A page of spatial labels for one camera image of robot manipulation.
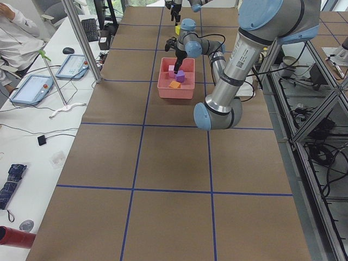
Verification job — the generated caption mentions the orange foam cube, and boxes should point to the orange foam cube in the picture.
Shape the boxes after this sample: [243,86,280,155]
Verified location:
[169,80,181,89]

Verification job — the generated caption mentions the aluminium frame post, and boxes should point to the aluminium frame post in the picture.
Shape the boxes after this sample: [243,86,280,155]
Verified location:
[61,0,102,83]

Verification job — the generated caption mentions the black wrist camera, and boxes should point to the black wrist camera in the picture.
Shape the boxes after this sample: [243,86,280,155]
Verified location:
[164,37,177,52]

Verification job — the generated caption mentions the round metal lid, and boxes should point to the round metal lid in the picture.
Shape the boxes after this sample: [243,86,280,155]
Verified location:
[19,219,34,232]

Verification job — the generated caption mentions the yellow foam cube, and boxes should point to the yellow foam cube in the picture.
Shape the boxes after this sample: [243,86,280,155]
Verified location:
[175,25,181,35]

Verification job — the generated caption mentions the red cylinder bottle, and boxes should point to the red cylinder bottle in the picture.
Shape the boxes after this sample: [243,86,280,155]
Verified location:
[1,226,36,249]

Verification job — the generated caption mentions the far blue teach pendant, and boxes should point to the far blue teach pendant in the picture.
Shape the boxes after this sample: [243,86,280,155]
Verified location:
[55,54,89,80]

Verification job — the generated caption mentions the black keyboard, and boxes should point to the black keyboard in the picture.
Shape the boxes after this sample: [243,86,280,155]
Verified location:
[81,18,98,42]

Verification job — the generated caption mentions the pink foam cube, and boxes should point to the pink foam cube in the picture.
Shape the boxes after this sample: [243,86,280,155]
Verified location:
[168,65,176,78]

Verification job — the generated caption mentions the black computer mouse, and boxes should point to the black computer mouse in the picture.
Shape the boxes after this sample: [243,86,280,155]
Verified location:
[62,47,75,54]

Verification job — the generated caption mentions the small black square device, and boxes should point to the small black square device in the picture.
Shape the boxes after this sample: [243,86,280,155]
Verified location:
[37,135,47,146]

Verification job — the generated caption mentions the blue teach pendant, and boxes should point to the blue teach pendant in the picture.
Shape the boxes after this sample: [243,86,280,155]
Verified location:
[10,75,54,105]
[55,54,89,80]

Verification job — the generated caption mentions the person in white hoodie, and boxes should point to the person in white hoodie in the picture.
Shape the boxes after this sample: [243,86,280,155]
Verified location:
[0,2,46,95]

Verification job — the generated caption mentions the pink plastic bin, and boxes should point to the pink plastic bin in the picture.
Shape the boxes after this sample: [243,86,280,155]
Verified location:
[157,58,195,99]

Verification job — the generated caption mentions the purple foam cube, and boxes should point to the purple foam cube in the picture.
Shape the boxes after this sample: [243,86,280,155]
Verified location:
[175,70,185,83]

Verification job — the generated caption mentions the aluminium frame rack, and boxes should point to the aluminium frame rack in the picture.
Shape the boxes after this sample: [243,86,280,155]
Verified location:
[259,36,347,260]

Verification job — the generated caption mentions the thin metal rod stand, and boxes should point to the thin metal rod stand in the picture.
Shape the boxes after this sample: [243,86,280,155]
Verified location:
[38,50,86,119]

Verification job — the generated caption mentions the folded dark blue umbrella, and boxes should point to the folded dark blue umbrella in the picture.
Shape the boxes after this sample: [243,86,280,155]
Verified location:
[1,164,27,222]

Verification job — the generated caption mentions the near blue teach pendant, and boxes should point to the near blue teach pendant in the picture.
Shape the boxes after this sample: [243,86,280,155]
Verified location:
[10,75,54,105]

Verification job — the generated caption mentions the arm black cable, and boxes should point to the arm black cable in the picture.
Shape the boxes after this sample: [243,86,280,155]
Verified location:
[197,33,227,55]

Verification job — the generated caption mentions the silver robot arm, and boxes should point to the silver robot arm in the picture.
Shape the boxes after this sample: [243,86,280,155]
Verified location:
[174,0,321,131]
[165,0,210,26]

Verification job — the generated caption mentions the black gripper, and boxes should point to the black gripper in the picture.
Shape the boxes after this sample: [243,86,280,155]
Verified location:
[165,0,182,26]
[173,47,187,74]

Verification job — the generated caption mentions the clear plastic packet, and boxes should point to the clear plastic packet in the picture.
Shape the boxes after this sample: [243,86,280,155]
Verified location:
[49,151,66,169]

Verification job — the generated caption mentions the black box with label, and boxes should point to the black box with label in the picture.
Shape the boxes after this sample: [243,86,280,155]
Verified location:
[98,30,111,51]

